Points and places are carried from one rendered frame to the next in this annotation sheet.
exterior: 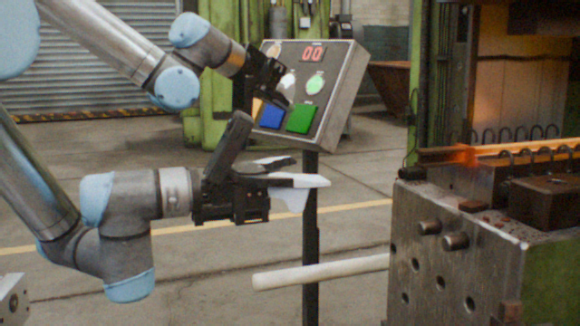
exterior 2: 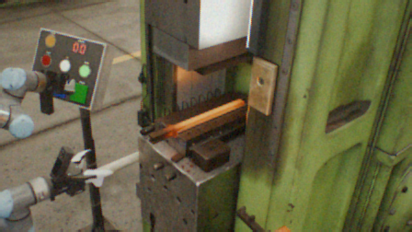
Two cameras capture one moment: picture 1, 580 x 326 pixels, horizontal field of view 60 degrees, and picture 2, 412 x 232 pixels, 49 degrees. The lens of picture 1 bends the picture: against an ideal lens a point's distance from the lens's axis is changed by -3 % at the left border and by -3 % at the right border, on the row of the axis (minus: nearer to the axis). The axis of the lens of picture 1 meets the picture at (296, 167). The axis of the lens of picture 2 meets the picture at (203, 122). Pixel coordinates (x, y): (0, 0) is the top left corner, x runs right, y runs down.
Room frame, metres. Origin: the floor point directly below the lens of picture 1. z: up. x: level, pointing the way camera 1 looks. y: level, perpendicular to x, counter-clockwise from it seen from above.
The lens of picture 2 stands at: (-0.44, 0.11, 1.93)
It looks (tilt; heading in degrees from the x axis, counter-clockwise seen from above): 33 degrees down; 338
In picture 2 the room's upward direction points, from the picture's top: 3 degrees clockwise
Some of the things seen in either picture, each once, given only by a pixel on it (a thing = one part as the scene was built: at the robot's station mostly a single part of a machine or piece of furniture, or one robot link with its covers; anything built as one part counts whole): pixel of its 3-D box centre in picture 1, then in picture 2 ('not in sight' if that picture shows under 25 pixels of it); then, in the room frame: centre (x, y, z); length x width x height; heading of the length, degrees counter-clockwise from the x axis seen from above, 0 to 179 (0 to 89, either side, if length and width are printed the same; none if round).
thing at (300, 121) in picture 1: (302, 119); (79, 93); (1.27, -0.01, 1.01); 0.07 x 0.05 x 0.07; 45
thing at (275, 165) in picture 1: (274, 176); (81, 161); (0.85, 0.04, 0.97); 0.09 x 0.03 x 0.06; 146
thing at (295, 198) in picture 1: (297, 195); (98, 179); (0.74, 0.00, 0.97); 0.09 x 0.03 x 0.06; 74
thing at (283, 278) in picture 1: (335, 270); (108, 168); (1.23, -0.10, 0.62); 0.44 x 0.05 x 0.05; 110
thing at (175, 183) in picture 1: (176, 193); (40, 190); (0.73, 0.18, 0.98); 0.08 x 0.05 x 0.08; 20
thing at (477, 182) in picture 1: (541, 163); (211, 119); (1.00, -0.50, 0.96); 0.42 x 0.20 x 0.09; 110
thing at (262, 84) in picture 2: not in sight; (262, 86); (0.68, -0.53, 1.27); 0.09 x 0.02 x 0.17; 20
